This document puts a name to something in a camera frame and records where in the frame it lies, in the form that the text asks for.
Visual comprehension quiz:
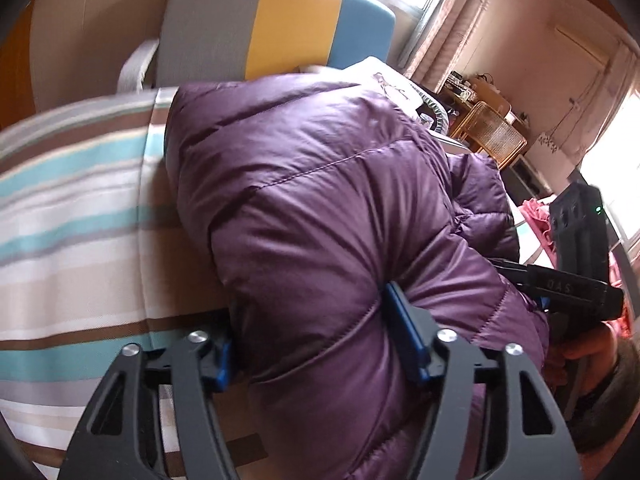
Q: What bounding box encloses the wicker wooden chair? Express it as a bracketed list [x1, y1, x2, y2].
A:
[451, 102, 527, 170]

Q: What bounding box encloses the cluttered wooden side table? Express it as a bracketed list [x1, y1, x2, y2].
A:
[442, 70, 529, 128]

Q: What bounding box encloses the pink checked curtain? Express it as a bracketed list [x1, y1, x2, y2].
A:
[398, 0, 491, 91]

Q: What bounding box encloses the grey yellow blue headboard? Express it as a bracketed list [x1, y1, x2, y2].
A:
[155, 0, 396, 87]

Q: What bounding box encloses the person's right hand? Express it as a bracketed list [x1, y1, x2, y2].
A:
[542, 323, 617, 396]

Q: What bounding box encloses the striped bed sheet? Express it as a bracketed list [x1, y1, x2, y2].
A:
[1, 89, 226, 479]

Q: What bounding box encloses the purple quilted down jacket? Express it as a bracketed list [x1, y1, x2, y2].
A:
[165, 74, 549, 479]

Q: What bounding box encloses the white printed pillow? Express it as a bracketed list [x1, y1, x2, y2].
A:
[297, 56, 424, 115]

